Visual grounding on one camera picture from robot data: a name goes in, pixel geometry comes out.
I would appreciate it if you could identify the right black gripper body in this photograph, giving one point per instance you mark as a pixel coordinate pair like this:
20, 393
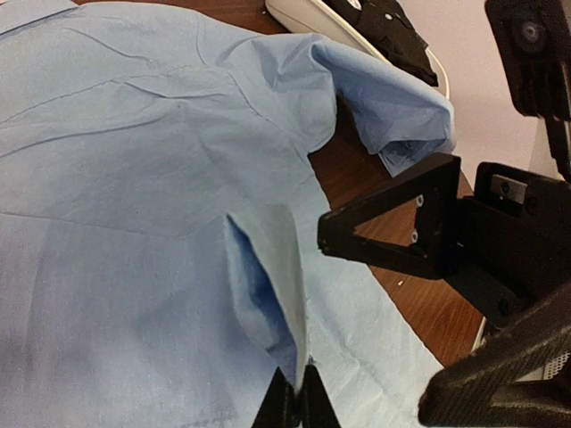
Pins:
513, 243

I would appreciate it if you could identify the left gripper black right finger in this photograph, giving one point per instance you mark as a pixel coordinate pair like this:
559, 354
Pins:
315, 406

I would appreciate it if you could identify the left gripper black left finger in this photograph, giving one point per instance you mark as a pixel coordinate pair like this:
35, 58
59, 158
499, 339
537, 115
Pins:
277, 408

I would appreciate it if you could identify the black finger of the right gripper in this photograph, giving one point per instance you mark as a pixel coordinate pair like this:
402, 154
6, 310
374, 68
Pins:
487, 389
405, 225

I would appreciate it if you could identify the light blue long sleeve shirt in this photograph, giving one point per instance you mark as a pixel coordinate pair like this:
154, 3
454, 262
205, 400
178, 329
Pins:
159, 215

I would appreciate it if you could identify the white plastic basket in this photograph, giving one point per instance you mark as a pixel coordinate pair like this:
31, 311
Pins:
317, 17

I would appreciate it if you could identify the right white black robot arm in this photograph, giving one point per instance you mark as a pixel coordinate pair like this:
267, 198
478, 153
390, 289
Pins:
533, 38

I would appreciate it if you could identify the black folded shirt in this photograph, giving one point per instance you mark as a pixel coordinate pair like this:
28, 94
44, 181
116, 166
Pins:
385, 25

